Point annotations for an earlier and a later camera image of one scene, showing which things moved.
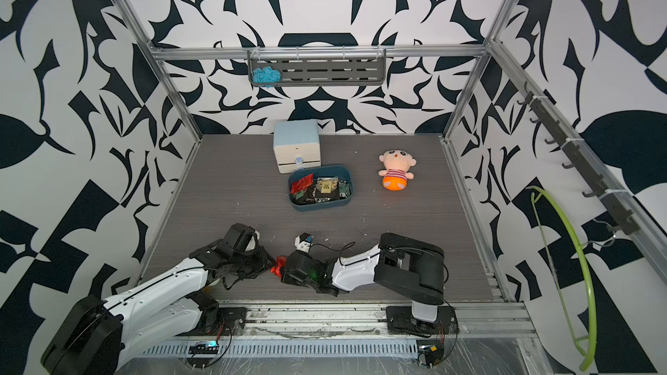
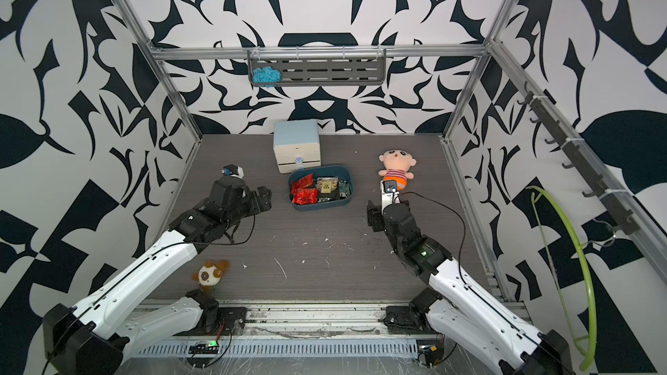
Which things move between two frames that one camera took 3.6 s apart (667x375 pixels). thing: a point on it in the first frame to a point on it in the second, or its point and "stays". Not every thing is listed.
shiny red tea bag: x=280 y=262 to x=304 y=196
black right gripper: x=282 y=279 to x=373 y=215
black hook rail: x=626 y=220 stays
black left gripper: x=264 y=261 to x=255 y=207
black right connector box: x=432 y=351 stays
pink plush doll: x=397 y=163 stays
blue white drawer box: x=296 y=144 stays
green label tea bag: x=344 y=188 stays
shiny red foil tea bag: x=301 y=184 stays
